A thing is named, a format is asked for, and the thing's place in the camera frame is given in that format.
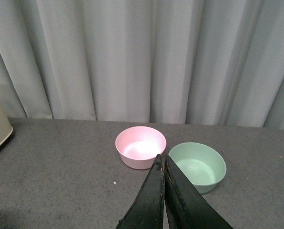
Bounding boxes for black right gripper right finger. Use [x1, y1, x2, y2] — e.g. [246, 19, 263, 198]
[164, 156, 232, 229]

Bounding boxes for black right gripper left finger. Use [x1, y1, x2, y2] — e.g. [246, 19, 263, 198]
[116, 154, 165, 229]

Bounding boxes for green plastic bowl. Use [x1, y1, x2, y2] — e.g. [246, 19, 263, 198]
[169, 142, 227, 194]

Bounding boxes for pink plastic bowl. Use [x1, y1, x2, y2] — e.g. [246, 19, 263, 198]
[115, 126, 167, 170]

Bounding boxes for grey curtain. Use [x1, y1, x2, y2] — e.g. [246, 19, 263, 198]
[0, 0, 284, 129]

